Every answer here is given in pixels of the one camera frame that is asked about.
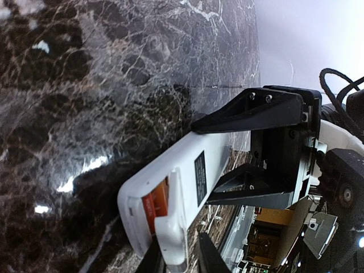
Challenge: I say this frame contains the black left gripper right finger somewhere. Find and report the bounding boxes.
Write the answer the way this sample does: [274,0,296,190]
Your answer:
[197,233,230,273]

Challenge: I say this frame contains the white battery cover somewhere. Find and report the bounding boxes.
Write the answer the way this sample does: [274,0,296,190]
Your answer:
[154,169,188,272]

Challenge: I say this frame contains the black front rail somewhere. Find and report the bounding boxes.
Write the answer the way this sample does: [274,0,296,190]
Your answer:
[217,204,242,257]

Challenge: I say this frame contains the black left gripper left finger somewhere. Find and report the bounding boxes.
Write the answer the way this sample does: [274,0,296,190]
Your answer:
[136,241,165,273]

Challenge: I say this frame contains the white remote control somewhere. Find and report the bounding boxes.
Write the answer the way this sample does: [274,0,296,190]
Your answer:
[117,133,229,257]

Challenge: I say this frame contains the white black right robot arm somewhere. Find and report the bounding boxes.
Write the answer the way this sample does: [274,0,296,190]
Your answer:
[191,68,363,209]

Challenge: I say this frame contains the orange AA battery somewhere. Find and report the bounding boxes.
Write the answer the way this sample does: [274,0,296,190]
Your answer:
[142,193,160,235]
[151,177,169,217]

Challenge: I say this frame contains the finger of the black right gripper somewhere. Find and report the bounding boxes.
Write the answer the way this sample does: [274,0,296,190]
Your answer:
[191,88,303,134]
[206,163,294,209]

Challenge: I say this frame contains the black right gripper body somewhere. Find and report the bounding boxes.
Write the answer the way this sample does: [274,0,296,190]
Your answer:
[251,85,322,199]

